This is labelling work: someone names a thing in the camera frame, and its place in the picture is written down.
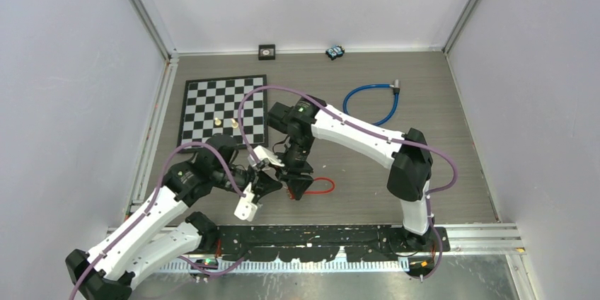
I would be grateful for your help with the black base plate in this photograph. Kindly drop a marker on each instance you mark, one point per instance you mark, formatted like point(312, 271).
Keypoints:
point(311, 244)

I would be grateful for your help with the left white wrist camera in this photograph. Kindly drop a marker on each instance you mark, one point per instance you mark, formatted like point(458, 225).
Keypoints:
point(247, 207)

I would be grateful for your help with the black white chessboard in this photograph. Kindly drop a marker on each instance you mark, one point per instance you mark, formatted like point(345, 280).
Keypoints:
point(206, 99)

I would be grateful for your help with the small blue toy car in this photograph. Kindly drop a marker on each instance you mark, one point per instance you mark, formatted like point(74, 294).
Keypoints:
point(335, 52)

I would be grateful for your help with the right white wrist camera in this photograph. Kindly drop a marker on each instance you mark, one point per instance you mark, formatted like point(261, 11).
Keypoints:
point(263, 159)

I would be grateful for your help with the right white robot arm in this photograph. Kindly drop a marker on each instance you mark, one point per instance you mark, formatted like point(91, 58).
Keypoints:
point(409, 164)

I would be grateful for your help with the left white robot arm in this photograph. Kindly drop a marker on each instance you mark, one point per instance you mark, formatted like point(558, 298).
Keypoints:
point(113, 268)

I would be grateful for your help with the blue cable lock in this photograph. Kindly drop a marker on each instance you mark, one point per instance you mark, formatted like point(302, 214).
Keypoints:
point(384, 102)

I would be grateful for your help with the small black square box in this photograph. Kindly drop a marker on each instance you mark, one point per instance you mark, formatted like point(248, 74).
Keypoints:
point(267, 52)

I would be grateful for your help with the red cable padlock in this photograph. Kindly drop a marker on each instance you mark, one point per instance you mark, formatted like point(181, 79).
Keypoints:
point(321, 191)

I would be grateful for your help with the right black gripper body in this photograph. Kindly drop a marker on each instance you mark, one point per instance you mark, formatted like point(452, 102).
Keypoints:
point(296, 158)

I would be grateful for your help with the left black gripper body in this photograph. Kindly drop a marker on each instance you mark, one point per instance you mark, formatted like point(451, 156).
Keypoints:
point(253, 175)

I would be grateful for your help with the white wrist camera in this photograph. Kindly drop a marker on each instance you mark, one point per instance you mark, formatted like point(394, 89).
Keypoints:
point(247, 207)
point(263, 159)

